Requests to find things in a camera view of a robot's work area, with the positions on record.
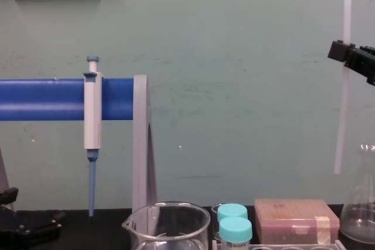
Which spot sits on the teal capped sample vial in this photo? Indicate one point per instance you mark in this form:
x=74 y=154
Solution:
x=233 y=210
x=235 y=229

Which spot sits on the blue pipette stand bar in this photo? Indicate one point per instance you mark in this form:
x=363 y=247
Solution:
x=41 y=100

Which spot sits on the small clear glass vial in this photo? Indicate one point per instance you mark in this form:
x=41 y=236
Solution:
x=216 y=220

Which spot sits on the grey pipette stand upright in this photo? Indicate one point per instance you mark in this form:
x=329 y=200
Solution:
x=140 y=144

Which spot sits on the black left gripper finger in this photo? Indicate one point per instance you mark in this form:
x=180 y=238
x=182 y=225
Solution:
x=44 y=223
x=8 y=196

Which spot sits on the pink pipette tip box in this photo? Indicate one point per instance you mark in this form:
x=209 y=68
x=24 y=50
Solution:
x=290 y=217

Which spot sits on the beige tape strip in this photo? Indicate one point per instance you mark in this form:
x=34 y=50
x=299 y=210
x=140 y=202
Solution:
x=323 y=229

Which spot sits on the clear plastic vial rack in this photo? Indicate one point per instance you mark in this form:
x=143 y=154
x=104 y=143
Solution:
x=293 y=247

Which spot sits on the white plastic stirring rod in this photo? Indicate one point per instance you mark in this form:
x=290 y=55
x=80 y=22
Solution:
x=347 y=18

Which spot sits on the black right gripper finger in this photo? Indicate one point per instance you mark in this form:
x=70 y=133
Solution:
x=340 y=52
x=367 y=49

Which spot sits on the clear glass conical flask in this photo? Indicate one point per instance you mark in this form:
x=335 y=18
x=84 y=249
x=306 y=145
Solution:
x=361 y=203

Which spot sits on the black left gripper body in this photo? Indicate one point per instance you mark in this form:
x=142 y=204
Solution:
x=10 y=232

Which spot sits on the clear glass beaker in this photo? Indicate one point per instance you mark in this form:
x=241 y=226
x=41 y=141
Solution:
x=170 y=226

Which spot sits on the white and blue pipette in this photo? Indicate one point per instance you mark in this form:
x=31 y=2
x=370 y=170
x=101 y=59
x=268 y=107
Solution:
x=92 y=115

